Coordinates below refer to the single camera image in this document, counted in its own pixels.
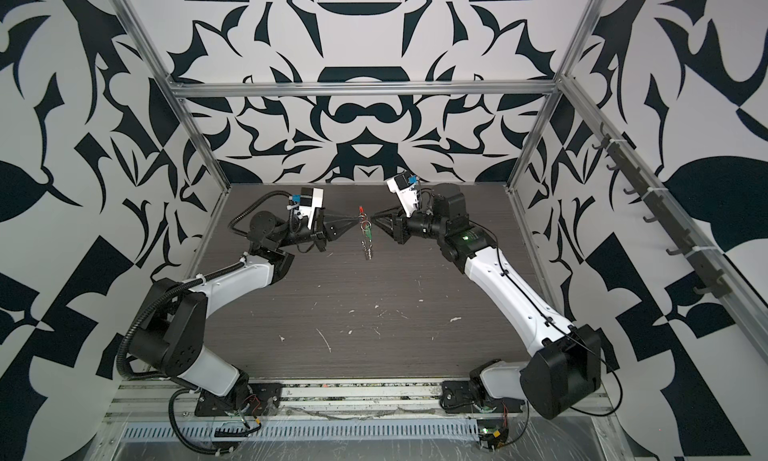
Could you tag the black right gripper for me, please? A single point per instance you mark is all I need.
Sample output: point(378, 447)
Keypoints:
point(402, 231)

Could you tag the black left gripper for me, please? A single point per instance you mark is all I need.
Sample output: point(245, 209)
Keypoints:
point(329, 227)

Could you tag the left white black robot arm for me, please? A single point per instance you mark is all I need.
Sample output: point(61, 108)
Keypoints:
point(166, 337)

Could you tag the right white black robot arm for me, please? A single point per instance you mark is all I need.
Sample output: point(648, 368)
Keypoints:
point(565, 364)

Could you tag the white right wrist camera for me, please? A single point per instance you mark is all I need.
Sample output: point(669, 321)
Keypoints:
point(405, 186)

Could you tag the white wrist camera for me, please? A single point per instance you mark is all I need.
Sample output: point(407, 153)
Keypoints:
point(302, 207)
point(405, 186)

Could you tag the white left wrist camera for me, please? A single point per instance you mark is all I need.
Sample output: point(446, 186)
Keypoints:
point(302, 207)

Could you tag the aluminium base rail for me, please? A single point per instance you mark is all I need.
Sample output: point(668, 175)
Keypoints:
point(374, 409)

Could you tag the black wall hook rail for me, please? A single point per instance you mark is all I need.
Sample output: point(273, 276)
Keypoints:
point(666, 211)

